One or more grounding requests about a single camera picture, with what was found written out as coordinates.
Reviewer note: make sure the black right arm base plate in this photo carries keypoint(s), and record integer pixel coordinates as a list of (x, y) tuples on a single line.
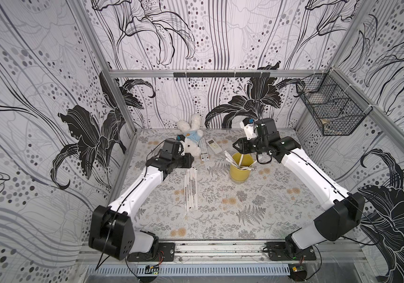
[(285, 251)]

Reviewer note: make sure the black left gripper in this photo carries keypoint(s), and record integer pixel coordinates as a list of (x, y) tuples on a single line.
[(188, 163)]

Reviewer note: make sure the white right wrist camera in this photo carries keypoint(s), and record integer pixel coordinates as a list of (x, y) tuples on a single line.
[(248, 126)]

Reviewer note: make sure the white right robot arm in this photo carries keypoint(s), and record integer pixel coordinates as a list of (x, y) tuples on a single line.
[(342, 210)]

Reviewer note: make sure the white teddy bear blue shirt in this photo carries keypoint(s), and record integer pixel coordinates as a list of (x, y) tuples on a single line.
[(192, 133)]

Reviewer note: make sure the grey slotted cable duct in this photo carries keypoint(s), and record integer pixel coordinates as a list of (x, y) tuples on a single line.
[(193, 270)]

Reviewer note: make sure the yellow plastic cup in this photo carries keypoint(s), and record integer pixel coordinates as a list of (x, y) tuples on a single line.
[(241, 167)]

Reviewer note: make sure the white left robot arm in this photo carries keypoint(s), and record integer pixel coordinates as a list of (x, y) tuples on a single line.
[(112, 232)]

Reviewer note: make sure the black wire basket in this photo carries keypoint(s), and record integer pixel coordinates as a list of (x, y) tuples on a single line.
[(331, 105)]

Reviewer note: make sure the white remote control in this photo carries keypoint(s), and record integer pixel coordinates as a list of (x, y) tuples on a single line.
[(204, 150)]

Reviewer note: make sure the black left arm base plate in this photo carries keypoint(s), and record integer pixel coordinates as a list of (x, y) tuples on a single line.
[(162, 252)]

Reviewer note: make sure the white remote with screen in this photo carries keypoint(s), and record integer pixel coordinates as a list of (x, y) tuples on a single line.
[(215, 147)]

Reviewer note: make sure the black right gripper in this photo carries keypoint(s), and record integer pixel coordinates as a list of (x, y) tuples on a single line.
[(243, 144)]

